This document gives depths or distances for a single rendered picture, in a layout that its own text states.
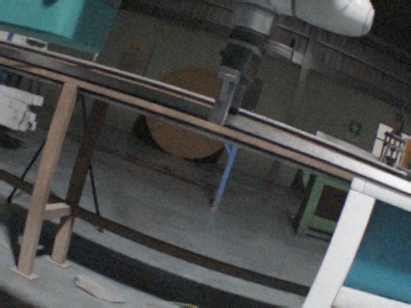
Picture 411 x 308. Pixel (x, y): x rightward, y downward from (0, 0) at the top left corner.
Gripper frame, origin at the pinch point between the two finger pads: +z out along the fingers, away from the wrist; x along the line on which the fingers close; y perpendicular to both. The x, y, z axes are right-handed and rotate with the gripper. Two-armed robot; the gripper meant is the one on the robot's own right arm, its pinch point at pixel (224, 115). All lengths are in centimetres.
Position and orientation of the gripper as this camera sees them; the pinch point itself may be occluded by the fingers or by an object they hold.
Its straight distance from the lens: 136.7
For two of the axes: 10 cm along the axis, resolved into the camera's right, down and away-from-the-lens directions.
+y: -9.3, -3.2, 2.0
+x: -2.0, -0.2, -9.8
